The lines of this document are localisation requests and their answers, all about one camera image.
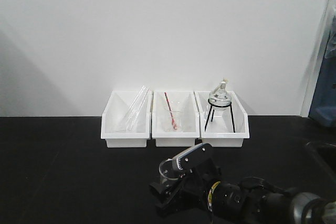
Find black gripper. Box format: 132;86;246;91
149;165;222;215

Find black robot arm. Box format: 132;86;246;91
150;166;335;223

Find clear glass beaker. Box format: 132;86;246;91
159;158;182;186

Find red stirring rod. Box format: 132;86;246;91
164;92;177;130

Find clear glass tubes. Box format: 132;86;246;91
114;86;149;133

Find round glass flask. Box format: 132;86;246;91
208;79;232;111

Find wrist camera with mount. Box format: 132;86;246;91
172;143;215;177

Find right white storage bin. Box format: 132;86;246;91
194;91;249;147

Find white storage bin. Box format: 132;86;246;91
152;90;200;147
101;87;152;148
194;91;249;147

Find left white storage bin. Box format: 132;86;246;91
101;87;152;148

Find middle white storage bin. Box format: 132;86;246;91
152;90;200;147

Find blue container at right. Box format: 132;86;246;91
309;7;335;127

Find glass beaker in bin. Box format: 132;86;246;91
162;103;183;132

